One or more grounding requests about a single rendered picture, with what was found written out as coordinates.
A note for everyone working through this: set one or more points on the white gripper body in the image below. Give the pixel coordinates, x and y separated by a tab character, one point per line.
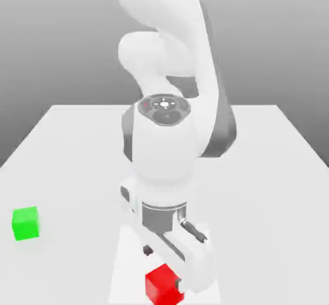
195	261

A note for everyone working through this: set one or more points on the small green cube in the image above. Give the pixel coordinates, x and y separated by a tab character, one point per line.
25	223

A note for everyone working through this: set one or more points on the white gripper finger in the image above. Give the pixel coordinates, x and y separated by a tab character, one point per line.
180	284
148	251

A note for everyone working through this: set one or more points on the small red cube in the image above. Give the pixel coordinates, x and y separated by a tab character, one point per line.
160	284

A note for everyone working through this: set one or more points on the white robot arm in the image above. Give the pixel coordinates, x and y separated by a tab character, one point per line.
164	151

